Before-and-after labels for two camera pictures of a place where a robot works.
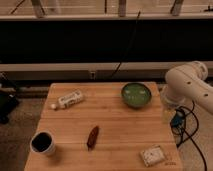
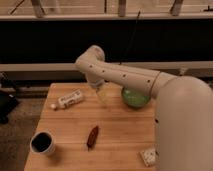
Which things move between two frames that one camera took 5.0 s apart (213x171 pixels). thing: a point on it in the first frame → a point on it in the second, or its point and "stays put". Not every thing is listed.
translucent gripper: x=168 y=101 → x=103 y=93
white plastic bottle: x=64 y=101 stays put
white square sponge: x=153 y=155 stays put
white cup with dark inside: x=42 y=142 stays put
